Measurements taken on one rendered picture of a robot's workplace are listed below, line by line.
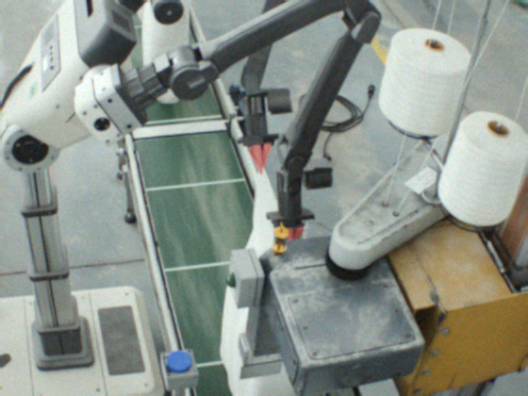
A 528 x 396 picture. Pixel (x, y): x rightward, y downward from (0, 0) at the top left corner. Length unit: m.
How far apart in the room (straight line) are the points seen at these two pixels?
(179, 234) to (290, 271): 1.42
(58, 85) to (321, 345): 0.82
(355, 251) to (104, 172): 2.41
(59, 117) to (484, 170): 0.95
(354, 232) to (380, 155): 2.53
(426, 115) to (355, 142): 2.53
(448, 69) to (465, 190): 0.25
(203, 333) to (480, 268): 1.22
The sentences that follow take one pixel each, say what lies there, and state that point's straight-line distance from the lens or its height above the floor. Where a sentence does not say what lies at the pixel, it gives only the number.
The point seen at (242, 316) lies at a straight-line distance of 2.06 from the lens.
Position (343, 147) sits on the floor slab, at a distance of 3.92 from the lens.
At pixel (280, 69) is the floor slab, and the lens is 4.43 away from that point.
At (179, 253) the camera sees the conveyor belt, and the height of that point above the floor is 0.38.
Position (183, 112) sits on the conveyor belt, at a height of 0.38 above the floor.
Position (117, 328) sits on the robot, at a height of 0.26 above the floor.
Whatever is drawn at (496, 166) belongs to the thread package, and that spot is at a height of 1.66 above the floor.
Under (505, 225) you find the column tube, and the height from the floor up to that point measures 1.39.
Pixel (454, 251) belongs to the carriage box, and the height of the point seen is 1.33.
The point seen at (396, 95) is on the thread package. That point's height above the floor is 1.60.
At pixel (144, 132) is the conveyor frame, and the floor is 0.38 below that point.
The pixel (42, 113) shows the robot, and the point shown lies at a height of 1.35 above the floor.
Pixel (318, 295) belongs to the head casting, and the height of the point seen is 1.34.
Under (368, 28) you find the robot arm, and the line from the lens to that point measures 1.57.
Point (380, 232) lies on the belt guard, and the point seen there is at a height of 1.42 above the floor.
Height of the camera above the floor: 2.38
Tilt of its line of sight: 42 degrees down
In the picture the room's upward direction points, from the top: 7 degrees clockwise
